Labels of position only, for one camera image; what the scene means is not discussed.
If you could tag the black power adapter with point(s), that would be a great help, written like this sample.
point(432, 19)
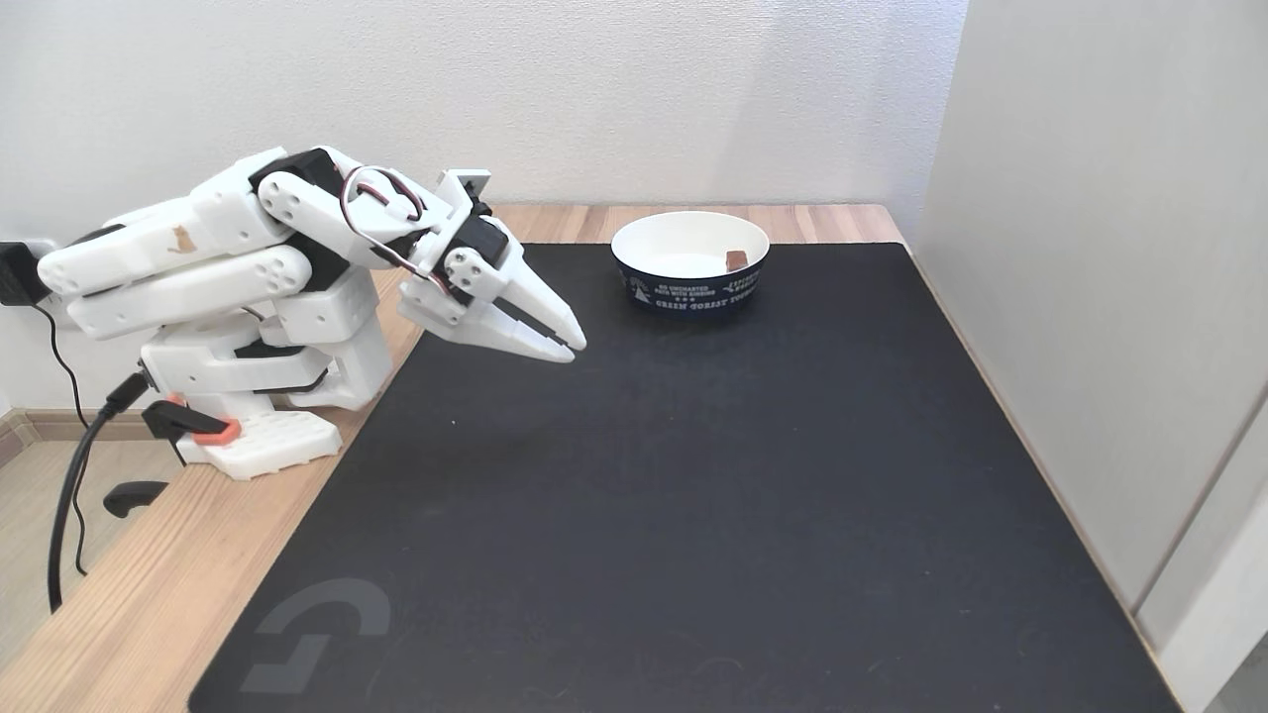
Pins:
point(18, 275)

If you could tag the black and orange clamp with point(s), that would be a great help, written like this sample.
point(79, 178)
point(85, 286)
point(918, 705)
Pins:
point(183, 421)

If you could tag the brown cube toy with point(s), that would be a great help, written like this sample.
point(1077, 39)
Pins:
point(736, 260)

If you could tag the black desk mat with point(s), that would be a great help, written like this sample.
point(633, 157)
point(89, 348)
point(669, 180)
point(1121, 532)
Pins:
point(693, 555)

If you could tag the grey cabinet side panel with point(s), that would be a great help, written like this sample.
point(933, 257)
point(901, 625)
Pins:
point(1090, 248)

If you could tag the dark blue paper bowl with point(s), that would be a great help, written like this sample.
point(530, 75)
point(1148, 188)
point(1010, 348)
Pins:
point(690, 289)

